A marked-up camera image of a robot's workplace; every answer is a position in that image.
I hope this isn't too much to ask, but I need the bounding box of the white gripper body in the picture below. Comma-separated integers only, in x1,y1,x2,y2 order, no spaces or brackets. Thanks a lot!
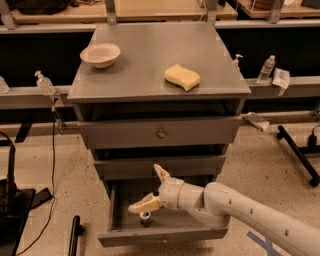
158,178,204,210

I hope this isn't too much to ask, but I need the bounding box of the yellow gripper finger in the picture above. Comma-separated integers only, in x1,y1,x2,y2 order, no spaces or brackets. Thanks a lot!
128,195,162,214
153,164,171,182

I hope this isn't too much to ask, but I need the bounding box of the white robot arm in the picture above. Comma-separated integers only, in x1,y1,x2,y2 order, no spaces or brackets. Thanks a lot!
128,164,320,256

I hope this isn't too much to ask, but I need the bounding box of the grey bottom drawer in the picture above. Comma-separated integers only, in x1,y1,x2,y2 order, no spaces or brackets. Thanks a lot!
98,177,227,247

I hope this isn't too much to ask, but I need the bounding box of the grey drawer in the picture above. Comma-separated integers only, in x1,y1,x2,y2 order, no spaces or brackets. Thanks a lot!
79,117,244,149
94,155,226,180
98,177,227,247

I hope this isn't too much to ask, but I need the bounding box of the grey middle drawer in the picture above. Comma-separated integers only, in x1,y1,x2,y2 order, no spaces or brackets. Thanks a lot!
94,155,226,180

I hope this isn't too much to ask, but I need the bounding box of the grey top drawer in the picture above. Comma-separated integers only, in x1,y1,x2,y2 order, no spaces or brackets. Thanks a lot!
79,117,244,149

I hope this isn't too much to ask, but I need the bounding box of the grey drawer cabinet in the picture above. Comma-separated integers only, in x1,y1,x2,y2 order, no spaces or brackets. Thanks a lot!
68,22,250,184

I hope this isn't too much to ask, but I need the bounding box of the black bar on floor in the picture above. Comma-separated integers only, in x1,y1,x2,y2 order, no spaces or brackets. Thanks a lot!
68,215,84,256

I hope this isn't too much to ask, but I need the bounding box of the yellow sponge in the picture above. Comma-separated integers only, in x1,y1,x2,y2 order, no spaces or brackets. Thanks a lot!
164,64,201,92

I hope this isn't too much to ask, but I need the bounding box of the folded grey cloth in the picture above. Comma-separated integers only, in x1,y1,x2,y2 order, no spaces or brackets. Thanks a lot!
243,112,269,131

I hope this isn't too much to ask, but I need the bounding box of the black stand base right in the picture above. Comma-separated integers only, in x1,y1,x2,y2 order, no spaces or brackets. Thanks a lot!
276,125,320,187

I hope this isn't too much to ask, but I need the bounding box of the white bowl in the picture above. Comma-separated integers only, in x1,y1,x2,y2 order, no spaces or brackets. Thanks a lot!
80,43,121,68

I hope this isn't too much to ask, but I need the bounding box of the small pump bottle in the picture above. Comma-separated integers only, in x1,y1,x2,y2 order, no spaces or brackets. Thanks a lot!
233,54,243,70

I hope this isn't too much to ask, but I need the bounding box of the black monitor stand left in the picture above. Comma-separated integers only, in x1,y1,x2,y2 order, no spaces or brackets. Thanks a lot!
0,132,53,256

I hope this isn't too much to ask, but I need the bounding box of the clear water bottle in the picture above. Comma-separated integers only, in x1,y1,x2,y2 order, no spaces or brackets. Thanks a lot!
257,55,275,84

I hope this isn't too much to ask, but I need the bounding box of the clear pump sanitizer bottle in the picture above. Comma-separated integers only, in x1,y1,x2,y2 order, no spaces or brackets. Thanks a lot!
35,71,55,96

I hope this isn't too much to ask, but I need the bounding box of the white paper packet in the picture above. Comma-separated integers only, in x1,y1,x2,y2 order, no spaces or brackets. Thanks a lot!
272,68,290,89

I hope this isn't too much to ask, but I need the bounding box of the clear bottle far left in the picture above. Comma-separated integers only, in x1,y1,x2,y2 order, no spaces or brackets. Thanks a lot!
0,76,10,93

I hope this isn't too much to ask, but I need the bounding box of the wooden shelf bench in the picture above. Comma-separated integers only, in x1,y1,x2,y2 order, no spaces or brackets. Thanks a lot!
11,0,320,28

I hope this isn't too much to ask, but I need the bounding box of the black cable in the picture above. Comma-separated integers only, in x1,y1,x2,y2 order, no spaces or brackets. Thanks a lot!
15,96,58,256

